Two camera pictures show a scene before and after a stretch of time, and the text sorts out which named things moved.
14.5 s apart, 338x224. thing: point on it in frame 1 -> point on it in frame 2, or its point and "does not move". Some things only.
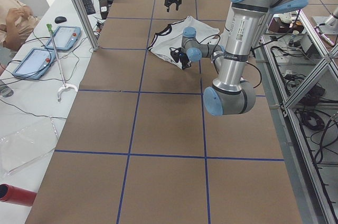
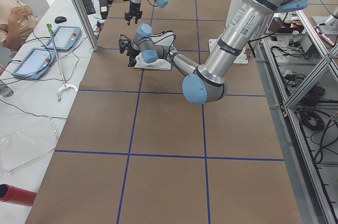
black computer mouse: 59,19 does not move
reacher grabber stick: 65,85 does not move
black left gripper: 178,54 -> 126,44
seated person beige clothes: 18,21 does not move
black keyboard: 87,2 does not move
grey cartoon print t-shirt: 170,36 -> 163,38
